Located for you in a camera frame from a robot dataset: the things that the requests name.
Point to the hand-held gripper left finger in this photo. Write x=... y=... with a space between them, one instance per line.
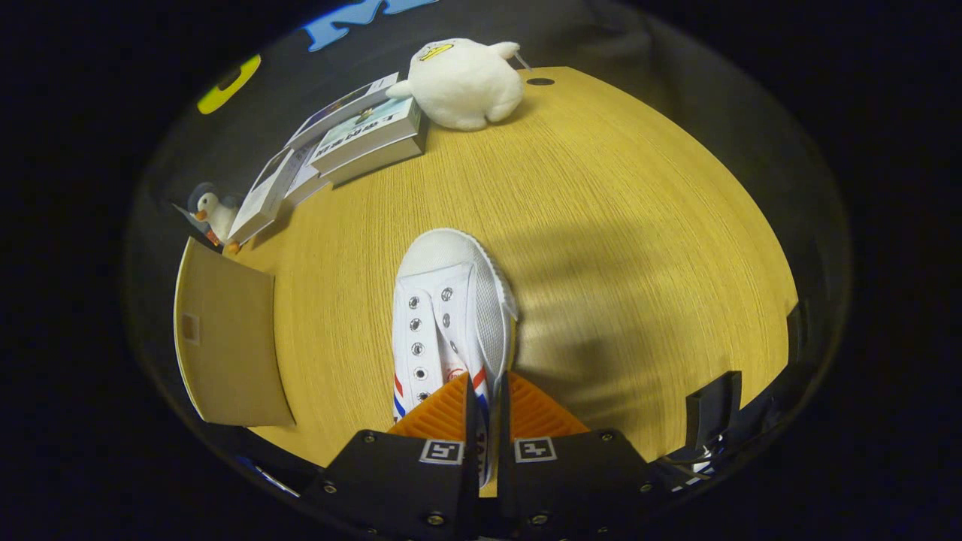
x=398 y=485

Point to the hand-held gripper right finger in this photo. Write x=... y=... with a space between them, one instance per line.
x=571 y=485

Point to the white canvas shoe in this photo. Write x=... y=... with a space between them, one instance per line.
x=451 y=300

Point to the beige fabric storage box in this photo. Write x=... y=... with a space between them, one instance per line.
x=225 y=338

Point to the white book with portrait cover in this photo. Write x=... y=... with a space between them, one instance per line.
x=259 y=199

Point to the penguin plush toy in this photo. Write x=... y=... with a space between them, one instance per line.
x=218 y=214

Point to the thick book with teal cover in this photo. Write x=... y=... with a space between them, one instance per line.
x=368 y=135

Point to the book with blue picture cover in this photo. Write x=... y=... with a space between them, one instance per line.
x=338 y=105

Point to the white duck plush toy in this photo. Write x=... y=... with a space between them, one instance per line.
x=466 y=86

